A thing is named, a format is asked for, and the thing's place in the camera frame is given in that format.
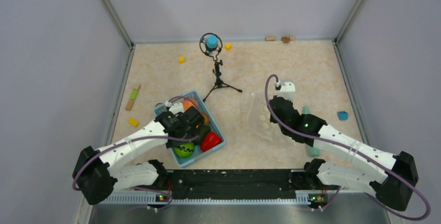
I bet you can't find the blue toy block right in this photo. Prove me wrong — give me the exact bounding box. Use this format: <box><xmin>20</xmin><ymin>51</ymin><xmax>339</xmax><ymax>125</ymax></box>
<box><xmin>337</xmin><ymin>111</ymin><xmax>349</xmax><ymax>121</ymax></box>

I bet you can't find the yellow block front left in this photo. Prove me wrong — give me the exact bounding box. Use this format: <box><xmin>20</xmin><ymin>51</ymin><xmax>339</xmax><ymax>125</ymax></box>
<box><xmin>127</xmin><ymin>118</ymin><xmax>139</xmax><ymax>127</ymax></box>

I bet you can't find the purple cable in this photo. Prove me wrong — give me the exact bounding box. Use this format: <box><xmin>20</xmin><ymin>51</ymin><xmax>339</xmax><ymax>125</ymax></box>
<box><xmin>264</xmin><ymin>74</ymin><xmax>431</xmax><ymax>221</ymax></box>
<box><xmin>71</xmin><ymin>95</ymin><xmax>201</xmax><ymax>191</ymax></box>

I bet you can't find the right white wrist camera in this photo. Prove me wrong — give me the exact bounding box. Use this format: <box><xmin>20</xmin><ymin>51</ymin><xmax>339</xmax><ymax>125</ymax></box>
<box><xmin>275</xmin><ymin>80</ymin><xmax>296</xmax><ymax>102</ymax></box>

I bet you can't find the orange toy peach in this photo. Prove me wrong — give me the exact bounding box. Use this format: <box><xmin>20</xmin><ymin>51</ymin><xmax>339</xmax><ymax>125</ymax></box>
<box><xmin>181</xmin><ymin>98</ymin><xmax>199</xmax><ymax>111</ymax></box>

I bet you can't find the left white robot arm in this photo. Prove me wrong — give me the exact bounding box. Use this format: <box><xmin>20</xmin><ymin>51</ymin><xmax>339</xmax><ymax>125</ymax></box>
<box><xmin>72</xmin><ymin>107</ymin><xmax>204</xmax><ymax>205</ymax></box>

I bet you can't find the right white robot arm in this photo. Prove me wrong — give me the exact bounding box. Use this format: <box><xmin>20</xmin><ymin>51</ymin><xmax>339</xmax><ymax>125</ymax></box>
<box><xmin>267</xmin><ymin>96</ymin><xmax>419</xmax><ymax>212</ymax></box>

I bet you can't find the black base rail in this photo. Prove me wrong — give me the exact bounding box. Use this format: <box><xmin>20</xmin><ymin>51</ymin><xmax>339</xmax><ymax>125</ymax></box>
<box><xmin>138</xmin><ymin>169</ymin><xmax>332</xmax><ymax>200</ymax></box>

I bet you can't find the brown wooden piece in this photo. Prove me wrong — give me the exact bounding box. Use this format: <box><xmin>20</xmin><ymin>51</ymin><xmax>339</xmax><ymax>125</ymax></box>
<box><xmin>281</xmin><ymin>36</ymin><xmax>291</xmax><ymax>44</ymax></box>

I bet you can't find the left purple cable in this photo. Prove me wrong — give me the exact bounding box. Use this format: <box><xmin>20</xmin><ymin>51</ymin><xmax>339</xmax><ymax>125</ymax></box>
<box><xmin>71</xmin><ymin>95</ymin><xmax>201</xmax><ymax>191</ymax></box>

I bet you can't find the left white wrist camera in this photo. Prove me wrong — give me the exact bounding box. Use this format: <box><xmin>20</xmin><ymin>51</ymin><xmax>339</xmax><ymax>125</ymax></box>
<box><xmin>164</xmin><ymin>101</ymin><xmax>185</xmax><ymax>114</ymax></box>

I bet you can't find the clear polka dot zip bag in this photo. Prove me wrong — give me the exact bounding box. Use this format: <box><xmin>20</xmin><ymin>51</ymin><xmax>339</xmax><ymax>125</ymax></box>
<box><xmin>247</xmin><ymin>91</ymin><xmax>297</xmax><ymax>145</ymax></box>

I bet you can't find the green and wood toy block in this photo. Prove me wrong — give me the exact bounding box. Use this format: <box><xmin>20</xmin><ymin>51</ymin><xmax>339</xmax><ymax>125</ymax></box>
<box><xmin>125</xmin><ymin>84</ymin><xmax>141</xmax><ymax>111</ymax></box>

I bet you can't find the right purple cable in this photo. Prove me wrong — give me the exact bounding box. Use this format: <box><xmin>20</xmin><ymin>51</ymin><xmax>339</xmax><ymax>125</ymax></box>
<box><xmin>264</xmin><ymin>74</ymin><xmax>431</xmax><ymax>221</ymax></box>

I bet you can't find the dark green toy avocado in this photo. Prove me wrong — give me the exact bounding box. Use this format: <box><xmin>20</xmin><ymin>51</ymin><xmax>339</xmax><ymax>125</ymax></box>
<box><xmin>194</xmin><ymin>125</ymin><xmax>211</xmax><ymax>146</ymax></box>

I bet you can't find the teal plastic bottle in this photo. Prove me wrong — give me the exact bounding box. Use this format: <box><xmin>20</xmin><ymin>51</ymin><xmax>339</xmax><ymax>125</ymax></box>
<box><xmin>302</xmin><ymin>106</ymin><xmax>321</xmax><ymax>158</ymax></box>

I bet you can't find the brown toy kiwi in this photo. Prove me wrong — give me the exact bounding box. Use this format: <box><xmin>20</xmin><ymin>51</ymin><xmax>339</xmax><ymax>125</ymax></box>
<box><xmin>201</xmin><ymin>112</ymin><xmax>210</xmax><ymax>126</ymax></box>

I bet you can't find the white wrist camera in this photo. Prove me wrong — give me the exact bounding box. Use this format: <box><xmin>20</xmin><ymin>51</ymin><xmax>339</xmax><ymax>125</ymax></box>
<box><xmin>164</xmin><ymin>101</ymin><xmax>185</xmax><ymax>114</ymax></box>
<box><xmin>275</xmin><ymin>80</ymin><xmax>296</xmax><ymax>102</ymax></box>

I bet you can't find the red toy bell pepper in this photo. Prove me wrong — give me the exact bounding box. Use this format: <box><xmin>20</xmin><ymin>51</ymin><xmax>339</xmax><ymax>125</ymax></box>
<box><xmin>200</xmin><ymin>131</ymin><xmax>222</xmax><ymax>152</ymax></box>

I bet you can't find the blue perforated plastic basket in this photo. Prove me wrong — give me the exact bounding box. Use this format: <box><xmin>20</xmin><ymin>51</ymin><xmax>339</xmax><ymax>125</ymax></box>
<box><xmin>171</xmin><ymin>90</ymin><xmax>226</xmax><ymax>167</ymax></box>

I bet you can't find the wooden cork piece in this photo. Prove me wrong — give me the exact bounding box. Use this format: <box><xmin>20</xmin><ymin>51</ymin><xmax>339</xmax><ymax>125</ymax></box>
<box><xmin>265</xmin><ymin>36</ymin><xmax>276</xmax><ymax>42</ymax></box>

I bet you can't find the blue microphone on tripod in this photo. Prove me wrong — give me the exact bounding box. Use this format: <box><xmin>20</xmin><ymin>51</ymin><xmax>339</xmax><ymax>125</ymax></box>
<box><xmin>199</xmin><ymin>32</ymin><xmax>243</xmax><ymax>104</ymax></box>

